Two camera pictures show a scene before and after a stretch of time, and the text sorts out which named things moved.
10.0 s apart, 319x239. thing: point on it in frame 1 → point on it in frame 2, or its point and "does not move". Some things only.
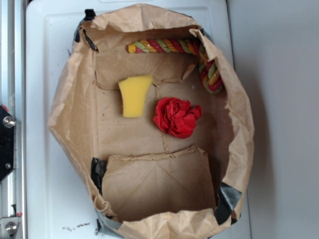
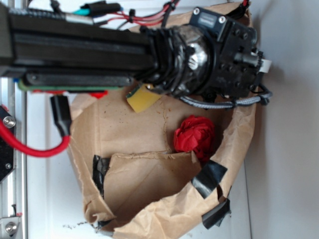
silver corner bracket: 8,225 does not move
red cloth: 176,117 → 195,134
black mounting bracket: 8,143 does not move
